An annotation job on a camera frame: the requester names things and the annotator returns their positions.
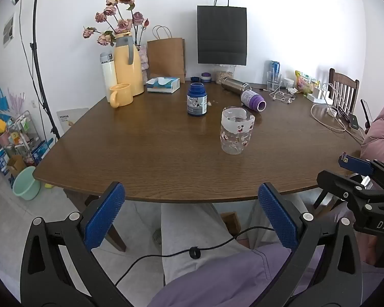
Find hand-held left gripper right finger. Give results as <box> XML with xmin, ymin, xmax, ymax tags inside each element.
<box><xmin>258</xmin><ymin>182</ymin><xmax>363</xmax><ymax>307</ymax></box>

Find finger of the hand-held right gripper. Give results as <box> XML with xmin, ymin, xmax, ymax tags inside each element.
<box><xmin>338</xmin><ymin>153</ymin><xmax>376</xmax><ymax>176</ymax></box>
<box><xmin>316</xmin><ymin>170</ymin><xmax>373</xmax><ymax>206</ymax></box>

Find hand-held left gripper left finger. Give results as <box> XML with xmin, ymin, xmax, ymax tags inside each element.
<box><xmin>20</xmin><ymin>182</ymin><xmax>138</xmax><ymax>307</ymax></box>

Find clear printed glass cup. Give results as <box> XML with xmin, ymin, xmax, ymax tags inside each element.
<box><xmin>219</xmin><ymin>106</ymin><xmax>255</xmax><ymax>156</ymax></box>

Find black phone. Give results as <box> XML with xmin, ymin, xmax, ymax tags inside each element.
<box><xmin>360</xmin><ymin>99</ymin><xmax>372</xmax><ymax>130</ymax></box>

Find person's purple top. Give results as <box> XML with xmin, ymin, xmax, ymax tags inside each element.
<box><xmin>146</xmin><ymin>242</ymin><xmax>384</xmax><ymax>307</ymax></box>

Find white power strip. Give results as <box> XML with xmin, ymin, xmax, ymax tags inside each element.
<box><xmin>306</xmin><ymin>83</ymin><xmax>334</xmax><ymax>105</ymax></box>

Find person's grey trouser legs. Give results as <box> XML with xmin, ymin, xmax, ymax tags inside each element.
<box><xmin>154</xmin><ymin>193</ymin><xmax>309</xmax><ymax>286</ymax></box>

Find green plastic basin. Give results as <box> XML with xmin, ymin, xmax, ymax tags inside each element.
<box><xmin>12</xmin><ymin>166</ymin><xmax>41</xmax><ymax>201</ymax></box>

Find colourful snack bag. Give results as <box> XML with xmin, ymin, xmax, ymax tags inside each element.
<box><xmin>295</xmin><ymin>70</ymin><xmax>321</xmax><ymax>96</ymax></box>

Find white earphones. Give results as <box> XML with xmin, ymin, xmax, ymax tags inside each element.
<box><xmin>269</xmin><ymin>81</ymin><xmax>297</xmax><ymax>104</ymax></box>

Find white leaflet board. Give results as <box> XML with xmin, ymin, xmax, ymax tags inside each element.
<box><xmin>56</xmin><ymin>107</ymin><xmax>89</xmax><ymax>138</ymax></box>

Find cardboard box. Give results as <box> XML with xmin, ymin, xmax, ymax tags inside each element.
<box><xmin>6</xmin><ymin>155</ymin><xmax>27</xmax><ymax>178</ymax></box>

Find clear drinking glass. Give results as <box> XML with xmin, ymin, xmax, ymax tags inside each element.
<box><xmin>266</xmin><ymin>71</ymin><xmax>282</xmax><ymax>91</ymax></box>

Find metal storage rack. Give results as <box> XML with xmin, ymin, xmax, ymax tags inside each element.
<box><xmin>0</xmin><ymin>110</ymin><xmax>56</xmax><ymax>170</ymax></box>

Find purple white bottle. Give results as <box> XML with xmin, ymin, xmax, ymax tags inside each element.
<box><xmin>241</xmin><ymin>89</ymin><xmax>267</xmax><ymax>112</ymax></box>

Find yellow mug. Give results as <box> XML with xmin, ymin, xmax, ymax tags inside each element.
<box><xmin>109</xmin><ymin>83</ymin><xmax>134</xmax><ymax>108</ymax></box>

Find stainless steel thermos flask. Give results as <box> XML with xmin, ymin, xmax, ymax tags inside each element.
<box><xmin>221</xmin><ymin>77</ymin><xmax>252</xmax><ymax>94</ymax></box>

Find white thermos bottle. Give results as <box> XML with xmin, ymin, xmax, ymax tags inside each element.
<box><xmin>100</xmin><ymin>51</ymin><xmax>117</xmax><ymax>102</ymax></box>

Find blue supplement bottle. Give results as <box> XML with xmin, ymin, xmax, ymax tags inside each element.
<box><xmin>187</xmin><ymin>82</ymin><xmax>207</xmax><ymax>117</ymax></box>

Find blue white tissue box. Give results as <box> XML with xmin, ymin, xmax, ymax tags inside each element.
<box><xmin>146</xmin><ymin>77</ymin><xmax>180</xmax><ymax>94</ymax></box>

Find yellow thermos jug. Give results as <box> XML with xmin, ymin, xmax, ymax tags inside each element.
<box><xmin>113</xmin><ymin>32</ymin><xmax>145</xmax><ymax>97</ymax></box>

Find glass jar of oats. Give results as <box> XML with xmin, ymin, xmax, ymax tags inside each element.
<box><xmin>215</xmin><ymin>65</ymin><xmax>236</xmax><ymax>85</ymax></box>

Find pink flower vase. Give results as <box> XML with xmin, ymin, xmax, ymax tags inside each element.
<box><xmin>138</xmin><ymin>45</ymin><xmax>149</xmax><ymax>71</ymax></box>

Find brown paper bag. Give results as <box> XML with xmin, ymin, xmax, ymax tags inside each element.
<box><xmin>147</xmin><ymin>26</ymin><xmax>186</xmax><ymax>76</ymax></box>

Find black paper bag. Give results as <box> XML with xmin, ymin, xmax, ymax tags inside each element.
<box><xmin>197</xmin><ymin>0</ymin><xmax>248</xmax><ymax>66</ymax></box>

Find black light stand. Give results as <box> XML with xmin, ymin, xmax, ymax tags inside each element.
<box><xmin>8</xmin><ymin>0</ymin><xmax>61</xmax><ymax>142</ymax></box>

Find dried pink rose bouquet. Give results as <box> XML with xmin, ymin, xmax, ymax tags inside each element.
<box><xmin>82</xmin><ymin>0</ymin><xmax>150</xmax><ymax>47</ymax></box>

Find white charging cable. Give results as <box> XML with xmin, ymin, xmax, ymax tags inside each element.
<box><xmin>311</xmin><ymin>83</ymin><xmax>365</xmax><ymax>144</ymax></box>

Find black cable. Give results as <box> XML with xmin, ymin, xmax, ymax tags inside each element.
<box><xmin>115</xmin><ymin>226</ymin><xmax>276</xmax><ymax>289</ymax></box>

